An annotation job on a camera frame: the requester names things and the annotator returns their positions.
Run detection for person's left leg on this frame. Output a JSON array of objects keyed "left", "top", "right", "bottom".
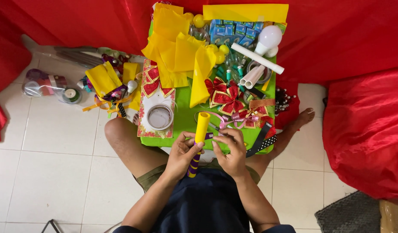
[{"left": 104, "top": 112, "right": 170, "bottom": 187}]

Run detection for person's right hand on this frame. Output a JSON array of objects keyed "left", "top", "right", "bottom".
[{"left": 212, "top": 128, "right": 248, "bottom": 180}]

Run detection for floral bordered white card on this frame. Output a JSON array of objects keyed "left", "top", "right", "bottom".
[{"left": 137, "top": 59, "right": 176, "bottom": 139}]

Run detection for large white bulb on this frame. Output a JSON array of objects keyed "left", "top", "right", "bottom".
[{"left": 254, "top": 25, "right": 283, "bottom": 56}]

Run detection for folded yellow paper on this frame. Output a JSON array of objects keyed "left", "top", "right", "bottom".
[{"left": 85, "top": 60, "right": 123, "bottom": 98}]

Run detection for clear bag of sticks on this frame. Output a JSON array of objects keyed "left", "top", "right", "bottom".
[{"left": 33, "top": 45, "right": 106, "bottom": 69}]

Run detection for person's left hand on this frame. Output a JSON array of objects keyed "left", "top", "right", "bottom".
[{"left": 165, "top": 131, "right": 205, "bottom": 182}]

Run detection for heap of mixed ribbons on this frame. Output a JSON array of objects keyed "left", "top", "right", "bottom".
[{"left": 82, "top": 49, "right": 142, "bottom": 119}]

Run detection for long white tube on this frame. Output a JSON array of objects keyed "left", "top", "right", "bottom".
[{"left": 231, "top": 42, "right": 285, "bottom": 75}]

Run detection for black metal stand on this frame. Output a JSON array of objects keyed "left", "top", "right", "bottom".
[{"left": 41, "top": 219, "right": 61, "bottom": 233}]

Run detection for pile of blue bulb boxes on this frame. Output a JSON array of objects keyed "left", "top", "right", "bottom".
[{"left": 209, "top": 19, "right": 265, "bottom": 48}]

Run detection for person's leg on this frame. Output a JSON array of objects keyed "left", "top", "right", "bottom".
[
  {"left": 246, "top": 107, "right": 316, "bottom": 178},
  {"left": 104, "top": 112, "right": 170, "bottom": 187}
]

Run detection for red satin backdrop cloth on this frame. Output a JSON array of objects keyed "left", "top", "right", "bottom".
[{"left": 0, "top": 0, "right": 398, "bottom": 144}]

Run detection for heap of yellow paper sheets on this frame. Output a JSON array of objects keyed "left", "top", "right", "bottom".
[{"left": 141, "top": 3, "right": 216, "bottom": 109}]

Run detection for orange glitter ribbon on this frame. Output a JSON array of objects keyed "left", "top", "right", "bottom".
[{"left": 249, "top": 98, "right": 276, "bottom": 109}]

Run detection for black polka dot ribbon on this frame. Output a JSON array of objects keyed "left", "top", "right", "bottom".
[{"left": 251, "top": 135, "right": 278, "bottom": 154}]

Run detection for olive green shorts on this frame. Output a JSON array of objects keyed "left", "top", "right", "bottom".
[{"left": 133, "top": 158, "right": 262, "bottom": 193}]

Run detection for dark blue shirt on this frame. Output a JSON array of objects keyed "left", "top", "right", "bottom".
[{"left": 112, "top": 168, "right": 296, "bottom": 233}]

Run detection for clear bag of ribbon rolls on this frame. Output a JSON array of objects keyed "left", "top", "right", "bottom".
[{"left": 22, "top": 68, "right": 83, "bottom": 105}]

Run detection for green ribbon spool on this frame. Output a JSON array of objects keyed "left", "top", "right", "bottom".
[{"left": 61, "top": 87, "right": 83, "bottom": 105}]

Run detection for brown cardboard box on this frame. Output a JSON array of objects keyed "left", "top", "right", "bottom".
[{"left": 379, "top": 199, "right": 398, "bottom": 233}]

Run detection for long yellow paper strip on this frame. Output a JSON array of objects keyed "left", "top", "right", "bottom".
[{"left": 203, "top": 4, "right": 289, "bottom": 23}]

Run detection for person's right leg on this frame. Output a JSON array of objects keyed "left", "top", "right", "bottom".
[{"left": 246, "top": 107, "right": 316, "bottom": 178}]

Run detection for yellow tube with purple stripes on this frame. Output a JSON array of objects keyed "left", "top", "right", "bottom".
[{"left": 187, "top": 112, "right": 211, "bottom": 178}]

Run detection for small red bow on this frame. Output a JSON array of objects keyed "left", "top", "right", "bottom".
[{"left": 259, "top": 115, "right": 277, "bottom": 139}]

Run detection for red satin covered cushion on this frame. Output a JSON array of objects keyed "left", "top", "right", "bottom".
[{"left": 322, "top": 67, "right": 398, "bottom": 202}]

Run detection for clear tape roll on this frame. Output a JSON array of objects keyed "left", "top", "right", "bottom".
[{"left": 246, "top": 60, "right": 273, "bottom": 84}]

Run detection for large red gold bow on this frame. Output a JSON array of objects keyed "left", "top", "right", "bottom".
[{"left": 210, "top": 85, "right": 246, "bottom": 116}]

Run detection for cluster of clear bulbs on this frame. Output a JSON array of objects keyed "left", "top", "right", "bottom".
[{"left": 189, "top": 24, "right": 210, "bottom": 43}]

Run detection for pink ribbon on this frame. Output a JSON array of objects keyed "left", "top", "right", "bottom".
[{"left": 195, "top": 111, "right": 239, "bottom": 130}]

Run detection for grey floor mat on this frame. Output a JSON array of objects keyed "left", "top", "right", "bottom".
[{"left": 314, "top": 190, "right": 382, "bottom": 233}]

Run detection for small green table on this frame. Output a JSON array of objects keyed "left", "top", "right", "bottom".
[{"left": 140, "top": 19, "right": 277, "bottom": 154}]

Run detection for white tape roll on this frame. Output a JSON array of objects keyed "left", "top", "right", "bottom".
[{"left": 146, "top": 104, "right": 174, "bottom": 131}]

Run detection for clear bulbs with green bases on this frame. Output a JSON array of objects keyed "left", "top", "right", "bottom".
[{"left": 217, "top": 51, "right": 249, "bottom": 93}]

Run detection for bundle of black string lights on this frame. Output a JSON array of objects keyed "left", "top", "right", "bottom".
[{"left": 275, "top": 85, "right": 297, "bottom": 116}]

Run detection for short white tube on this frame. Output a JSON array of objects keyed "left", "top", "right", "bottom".
[
  {"left": 239, "top": 65, "right": 262, "bottom": 87},
  {"left": 244, "top": 66, "right": 267, "bottom": 89}
]

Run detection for small pink gold bow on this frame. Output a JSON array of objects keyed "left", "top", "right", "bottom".
[{"left": 231, "top": 109, "right": 262, "bottom": 129}]

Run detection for plain black ribbon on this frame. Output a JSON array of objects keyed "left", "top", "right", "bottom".
[{"left": 246, "top": 122, "right": 273, "bottom": 158}]

